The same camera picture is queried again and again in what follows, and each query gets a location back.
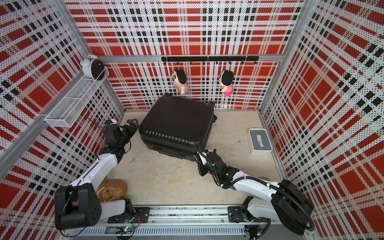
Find plush doll blue shorts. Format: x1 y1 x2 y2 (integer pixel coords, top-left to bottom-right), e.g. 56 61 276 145
171 70 189 95

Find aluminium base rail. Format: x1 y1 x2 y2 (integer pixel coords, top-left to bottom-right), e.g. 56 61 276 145
59 204 316 240

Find white wire mesh shelf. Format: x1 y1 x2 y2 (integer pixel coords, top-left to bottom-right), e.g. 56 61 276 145
45 67 109 128

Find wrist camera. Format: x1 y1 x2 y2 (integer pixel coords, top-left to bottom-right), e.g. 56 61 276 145
197 150 210 166
104 119 118 128

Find black wall hook rail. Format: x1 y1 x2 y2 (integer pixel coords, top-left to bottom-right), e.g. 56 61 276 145
161 56 260 63

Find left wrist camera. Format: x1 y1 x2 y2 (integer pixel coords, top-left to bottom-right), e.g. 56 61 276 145
104 119 118 128

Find green circuit board with wires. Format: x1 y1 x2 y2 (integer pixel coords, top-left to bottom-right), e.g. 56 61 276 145
116 214 141 240

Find white tissue box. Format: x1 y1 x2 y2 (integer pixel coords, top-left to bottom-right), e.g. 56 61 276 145
247 128 272 156

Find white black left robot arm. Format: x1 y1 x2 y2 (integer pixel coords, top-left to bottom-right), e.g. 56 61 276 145
54 119 140 231

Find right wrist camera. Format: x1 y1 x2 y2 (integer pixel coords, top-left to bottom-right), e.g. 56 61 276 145
197 150 210 166

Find brown teddy bear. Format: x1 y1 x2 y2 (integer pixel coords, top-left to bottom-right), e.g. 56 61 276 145
96 178 128 203

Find plush doll pink outfit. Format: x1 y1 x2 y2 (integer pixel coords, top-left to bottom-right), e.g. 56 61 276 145
219 70 234 97

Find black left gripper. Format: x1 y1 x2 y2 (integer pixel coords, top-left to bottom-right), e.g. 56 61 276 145
119 118 140 147

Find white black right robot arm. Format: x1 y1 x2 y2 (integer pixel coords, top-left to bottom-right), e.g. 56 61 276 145
195 144 315 235

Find black ribbed hard-shell suitcase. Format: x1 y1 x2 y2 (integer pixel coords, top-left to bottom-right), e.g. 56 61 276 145
139 93 217 162

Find white round alarm clock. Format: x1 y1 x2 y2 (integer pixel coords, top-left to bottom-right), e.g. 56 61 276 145
80 55 105 81

